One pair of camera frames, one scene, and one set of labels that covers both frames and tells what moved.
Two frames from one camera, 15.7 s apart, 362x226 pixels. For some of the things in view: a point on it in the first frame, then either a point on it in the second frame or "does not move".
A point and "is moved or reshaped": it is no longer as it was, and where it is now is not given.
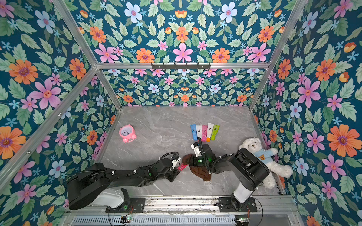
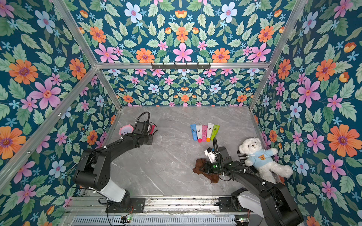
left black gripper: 174,174 → 151,138
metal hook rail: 180,66 does not move
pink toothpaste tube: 204,133 does not move
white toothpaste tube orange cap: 209,128 does not move
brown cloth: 200,172 is moved or reshaped
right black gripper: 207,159 → 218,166
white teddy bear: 254,145 does not move
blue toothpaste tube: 194,133 does not move
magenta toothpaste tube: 182,166 → 152,128
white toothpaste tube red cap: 199,132 does not move
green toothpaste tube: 215,132 does not move
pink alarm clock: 127,133 does not move
